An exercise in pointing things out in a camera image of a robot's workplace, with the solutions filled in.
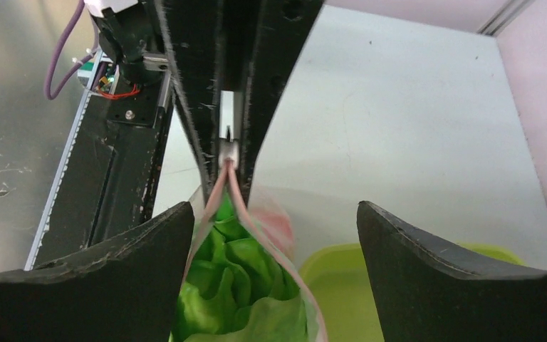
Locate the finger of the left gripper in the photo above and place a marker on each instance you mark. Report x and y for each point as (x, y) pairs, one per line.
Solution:
(193, 35)
(278, 34)

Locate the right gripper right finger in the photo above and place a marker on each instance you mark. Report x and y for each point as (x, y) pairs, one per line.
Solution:
(429, 289)

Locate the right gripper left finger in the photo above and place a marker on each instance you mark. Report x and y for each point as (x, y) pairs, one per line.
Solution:
(122, 289)

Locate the green lettuce head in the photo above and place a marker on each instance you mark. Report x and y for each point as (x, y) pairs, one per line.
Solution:
(236, 291)

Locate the clear pink zip bag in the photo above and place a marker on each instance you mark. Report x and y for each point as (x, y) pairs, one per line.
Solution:
(269, 225)

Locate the green plastic tray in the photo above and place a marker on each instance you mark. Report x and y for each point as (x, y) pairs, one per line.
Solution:
(338, 278)

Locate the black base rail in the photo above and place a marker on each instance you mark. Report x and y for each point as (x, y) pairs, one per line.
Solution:
(107, 179)

